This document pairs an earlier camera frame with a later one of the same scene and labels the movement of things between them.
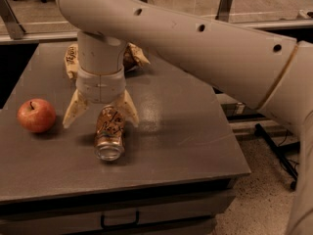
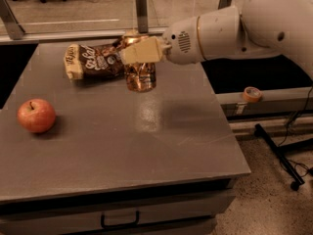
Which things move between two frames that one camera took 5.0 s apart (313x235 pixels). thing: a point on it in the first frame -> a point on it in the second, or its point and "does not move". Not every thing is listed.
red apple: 36,116 does not move
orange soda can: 110,133 -> 140,77
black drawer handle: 104,226 does not move
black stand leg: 280,152 does not move
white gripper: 100,87 -> 181,44
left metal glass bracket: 10,20 does not move
